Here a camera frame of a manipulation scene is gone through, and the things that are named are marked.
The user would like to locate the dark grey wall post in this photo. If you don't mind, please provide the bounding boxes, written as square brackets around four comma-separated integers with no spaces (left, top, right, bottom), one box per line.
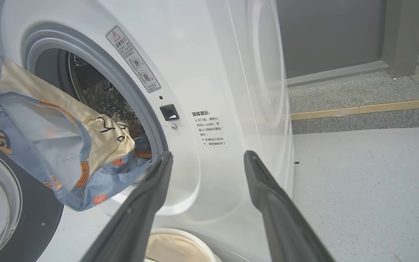
[382,0,419,79]

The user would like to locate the steel washer drum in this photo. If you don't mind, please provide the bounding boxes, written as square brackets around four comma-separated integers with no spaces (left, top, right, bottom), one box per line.
[58,51,152,160]

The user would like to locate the wooden floor edge strip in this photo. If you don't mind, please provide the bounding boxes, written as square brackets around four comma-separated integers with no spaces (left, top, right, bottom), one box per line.
[290,97,419,121]

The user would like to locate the black door latch socket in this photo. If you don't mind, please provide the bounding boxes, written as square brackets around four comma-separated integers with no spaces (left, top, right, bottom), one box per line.
[159,104,180,122]

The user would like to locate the white front-load washing machine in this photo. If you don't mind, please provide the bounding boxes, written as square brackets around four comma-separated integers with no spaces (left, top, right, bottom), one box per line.
[0,0,296,262]

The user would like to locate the blue cream cartoon garment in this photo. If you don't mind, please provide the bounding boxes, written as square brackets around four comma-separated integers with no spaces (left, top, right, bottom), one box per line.
[0,41,154,212]

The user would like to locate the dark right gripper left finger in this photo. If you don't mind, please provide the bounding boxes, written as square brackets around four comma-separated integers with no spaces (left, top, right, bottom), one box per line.
[80,151,174,262]

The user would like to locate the cream fabric laundry basket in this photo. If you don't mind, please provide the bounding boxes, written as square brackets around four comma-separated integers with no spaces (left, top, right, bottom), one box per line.
[144,228,223,262]

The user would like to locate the grey warning sticker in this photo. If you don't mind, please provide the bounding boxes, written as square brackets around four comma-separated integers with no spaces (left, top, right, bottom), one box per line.
[105,25,161,93]

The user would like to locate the black round washer door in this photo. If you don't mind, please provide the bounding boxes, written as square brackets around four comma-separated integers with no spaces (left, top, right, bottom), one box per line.
[0,128,65,262]

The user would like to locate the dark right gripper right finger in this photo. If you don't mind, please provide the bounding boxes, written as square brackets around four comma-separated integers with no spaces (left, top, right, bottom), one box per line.
[244,150,336,262]

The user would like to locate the printed caution text label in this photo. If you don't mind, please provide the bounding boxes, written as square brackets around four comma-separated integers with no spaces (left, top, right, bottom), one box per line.
[191,111,228,147]

